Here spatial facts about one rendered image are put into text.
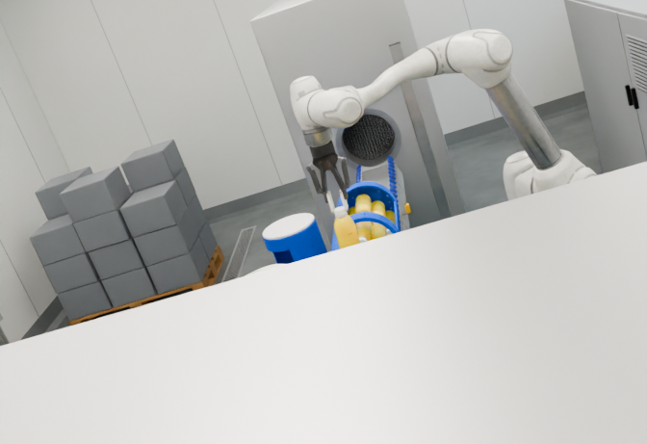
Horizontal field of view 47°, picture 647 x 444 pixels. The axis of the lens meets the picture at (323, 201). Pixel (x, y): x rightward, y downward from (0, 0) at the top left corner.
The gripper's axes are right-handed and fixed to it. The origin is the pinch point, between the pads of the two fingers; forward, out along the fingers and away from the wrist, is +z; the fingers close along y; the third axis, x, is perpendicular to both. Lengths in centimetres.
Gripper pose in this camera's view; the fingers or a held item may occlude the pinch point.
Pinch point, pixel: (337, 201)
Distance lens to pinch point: 240.8
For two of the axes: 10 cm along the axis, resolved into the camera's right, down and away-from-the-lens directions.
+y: -9.5, 1.9, 2.6
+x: -1.8, 3.8, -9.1
